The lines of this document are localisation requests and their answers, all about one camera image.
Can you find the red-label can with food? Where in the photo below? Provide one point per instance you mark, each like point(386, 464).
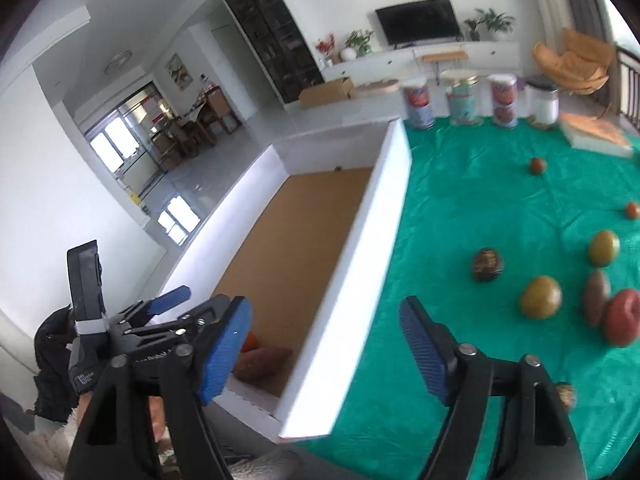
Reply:
point(504, 99)

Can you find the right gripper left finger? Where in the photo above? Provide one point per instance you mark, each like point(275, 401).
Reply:
point(218, 347)

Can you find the white tv cabinet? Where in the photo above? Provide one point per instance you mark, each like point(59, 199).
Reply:
point(485, 57)

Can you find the left forearm cream sleeve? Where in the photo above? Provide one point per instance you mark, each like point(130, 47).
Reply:
point(48, 446)

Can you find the sweet potato in box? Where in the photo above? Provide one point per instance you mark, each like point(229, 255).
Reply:
point(257, 364)

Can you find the purple sweet potato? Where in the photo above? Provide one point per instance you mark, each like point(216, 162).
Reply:
point(597, 292)

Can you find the black bookshelf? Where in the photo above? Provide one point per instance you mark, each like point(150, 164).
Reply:
point(273, 34)

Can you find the teal-label glass jar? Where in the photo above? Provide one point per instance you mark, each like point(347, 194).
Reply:
point(462, 97)

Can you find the black-lid white jar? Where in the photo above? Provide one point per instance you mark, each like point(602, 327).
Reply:
point(543, 102)

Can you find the red apple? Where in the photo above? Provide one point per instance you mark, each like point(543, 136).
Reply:
point(621, 320)

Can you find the large orange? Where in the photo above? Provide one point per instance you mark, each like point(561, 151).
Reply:
point(250, 343)

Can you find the red-label white can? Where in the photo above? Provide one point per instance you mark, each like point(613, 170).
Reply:
point(418, 103)

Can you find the small tangerine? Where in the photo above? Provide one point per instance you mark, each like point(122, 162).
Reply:
point(633, 211)

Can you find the black television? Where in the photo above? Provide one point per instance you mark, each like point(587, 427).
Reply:
point(418, 21)

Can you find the orange lounge chair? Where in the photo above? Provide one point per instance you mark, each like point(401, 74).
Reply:
point(582, 67)

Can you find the white cardboard box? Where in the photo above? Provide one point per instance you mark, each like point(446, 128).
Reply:
point(306, 236)

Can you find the dark brown passion fruit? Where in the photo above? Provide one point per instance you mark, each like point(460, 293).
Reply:
point(487, 265)

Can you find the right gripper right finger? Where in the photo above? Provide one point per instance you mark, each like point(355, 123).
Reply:
point(432, 347)

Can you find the green-yellow round fruit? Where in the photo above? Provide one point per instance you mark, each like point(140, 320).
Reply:
point(542, 298)

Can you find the small brown-red fruit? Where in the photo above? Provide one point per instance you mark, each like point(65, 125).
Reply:
point(537, 166)

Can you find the potted green plant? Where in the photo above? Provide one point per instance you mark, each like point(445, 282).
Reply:
point(500, 25)

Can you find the wooden stool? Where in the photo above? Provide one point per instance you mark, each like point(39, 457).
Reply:
point(435, 60)

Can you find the white flat book box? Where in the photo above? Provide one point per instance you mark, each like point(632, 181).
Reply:
point(595, 135)

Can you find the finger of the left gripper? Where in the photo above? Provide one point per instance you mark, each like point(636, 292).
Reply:
point(169, 300)

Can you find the green tablecloth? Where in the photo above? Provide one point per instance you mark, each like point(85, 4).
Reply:
point(469, 189)

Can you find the brown cardboard box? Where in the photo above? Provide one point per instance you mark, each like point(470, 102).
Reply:
point(330, 92)

